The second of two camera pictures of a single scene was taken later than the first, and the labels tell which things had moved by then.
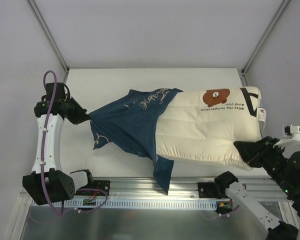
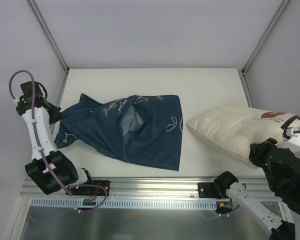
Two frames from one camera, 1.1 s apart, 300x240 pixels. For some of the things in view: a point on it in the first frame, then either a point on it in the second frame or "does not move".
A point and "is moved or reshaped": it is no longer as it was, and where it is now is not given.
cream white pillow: [202, 126] is moved or reshaped
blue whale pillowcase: [129, 122] is moved or reshaped
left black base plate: [104, 185] does not move
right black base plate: [216, 190] does not move
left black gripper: [75, 114] to [54, 114]
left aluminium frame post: [50, 36] does not move
